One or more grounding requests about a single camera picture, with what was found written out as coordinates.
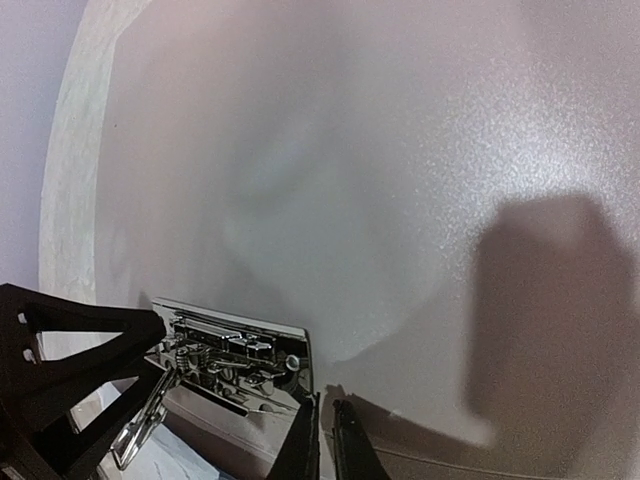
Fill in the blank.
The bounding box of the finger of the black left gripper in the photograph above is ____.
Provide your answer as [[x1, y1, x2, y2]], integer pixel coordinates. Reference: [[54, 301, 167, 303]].
[[1, 284, 165, 431], [1, 367, 162, 479]]

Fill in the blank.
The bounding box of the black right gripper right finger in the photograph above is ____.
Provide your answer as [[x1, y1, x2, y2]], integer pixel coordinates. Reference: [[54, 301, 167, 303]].
[[332, 400, 390, 480]]

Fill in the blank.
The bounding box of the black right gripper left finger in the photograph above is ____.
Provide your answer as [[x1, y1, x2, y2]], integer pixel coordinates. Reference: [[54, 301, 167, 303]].
[[266, 393, 320, 480]]

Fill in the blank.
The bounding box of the metal folder clip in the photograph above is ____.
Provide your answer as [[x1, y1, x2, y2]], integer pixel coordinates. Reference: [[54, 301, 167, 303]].
[[111, 297, 314, 470]]

